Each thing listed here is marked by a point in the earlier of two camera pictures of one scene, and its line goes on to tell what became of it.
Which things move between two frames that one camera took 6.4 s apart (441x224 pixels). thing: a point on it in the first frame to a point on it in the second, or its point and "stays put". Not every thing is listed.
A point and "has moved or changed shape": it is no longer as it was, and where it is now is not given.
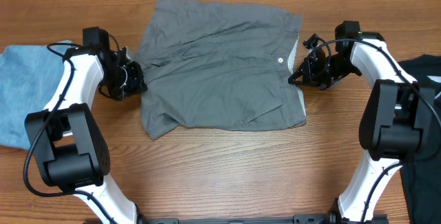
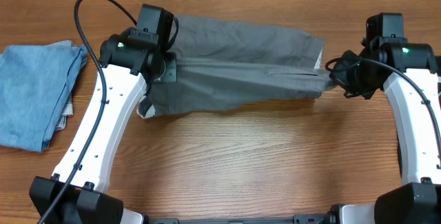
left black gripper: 138,85 to 171,74
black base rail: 332,218 stays put
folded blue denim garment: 28,74 stays put
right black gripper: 311,73 to 348,76
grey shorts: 219,65 has moved or changed shape
